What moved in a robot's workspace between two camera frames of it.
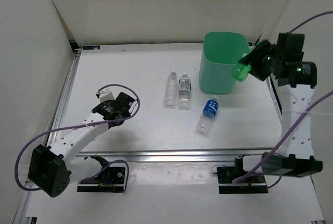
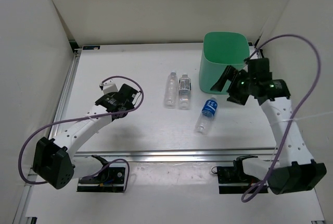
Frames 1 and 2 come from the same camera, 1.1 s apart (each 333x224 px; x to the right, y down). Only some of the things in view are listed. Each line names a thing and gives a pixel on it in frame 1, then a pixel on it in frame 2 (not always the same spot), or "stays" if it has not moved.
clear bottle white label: x=184 y=87 stays
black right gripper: x=255 y=69 → x=229 y=73
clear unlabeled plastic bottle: x=170 y=90 stays
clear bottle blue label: x=205 y=121 stays
